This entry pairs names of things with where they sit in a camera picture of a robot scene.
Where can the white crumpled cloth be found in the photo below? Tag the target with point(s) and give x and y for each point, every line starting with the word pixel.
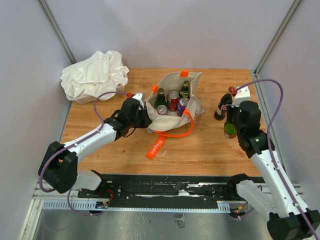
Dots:
pixel 100 73

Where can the brown cola glass bottle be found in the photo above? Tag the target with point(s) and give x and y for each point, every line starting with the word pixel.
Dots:
pixel 221 111

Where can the aluminium corner post right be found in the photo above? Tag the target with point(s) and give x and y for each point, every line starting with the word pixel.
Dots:
pixel 293 9

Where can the aluminium corner post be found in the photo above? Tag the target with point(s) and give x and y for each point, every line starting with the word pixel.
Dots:
pixel 44 6
pixel 293 9

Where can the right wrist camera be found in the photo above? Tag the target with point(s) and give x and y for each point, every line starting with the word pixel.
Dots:
pixel 242 95

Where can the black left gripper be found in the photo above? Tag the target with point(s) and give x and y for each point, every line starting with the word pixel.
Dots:
pixel 147 121

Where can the beige canvas tote bag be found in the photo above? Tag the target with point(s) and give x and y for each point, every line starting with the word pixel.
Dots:
pixel 162 123

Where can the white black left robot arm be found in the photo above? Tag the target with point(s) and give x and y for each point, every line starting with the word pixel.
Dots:
pixel 59 168

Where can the aluminium corner post left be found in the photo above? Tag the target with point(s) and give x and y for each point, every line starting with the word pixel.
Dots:
pixel 44 6

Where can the green glass bottle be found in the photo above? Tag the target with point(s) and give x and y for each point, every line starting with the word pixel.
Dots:
pixel 229 128
pixel 185 90
pixel 161 98

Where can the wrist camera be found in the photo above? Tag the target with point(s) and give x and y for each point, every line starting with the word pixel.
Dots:
pixel 140 96
pixel 242 95

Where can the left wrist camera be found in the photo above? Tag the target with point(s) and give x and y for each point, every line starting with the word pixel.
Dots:
pixel 140 96

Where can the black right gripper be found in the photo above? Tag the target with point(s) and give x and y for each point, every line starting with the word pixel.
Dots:
pixel 230 110

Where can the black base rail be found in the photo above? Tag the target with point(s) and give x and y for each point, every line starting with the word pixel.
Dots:
pixel 164 191

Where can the red soda can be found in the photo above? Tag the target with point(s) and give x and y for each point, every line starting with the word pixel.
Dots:
pixel 172 98
pixel 162 109

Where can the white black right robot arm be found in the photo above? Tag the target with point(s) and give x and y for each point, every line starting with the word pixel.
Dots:
pixel 287 215

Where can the purple soda can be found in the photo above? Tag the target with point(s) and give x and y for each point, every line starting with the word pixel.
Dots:
pixel 181 105

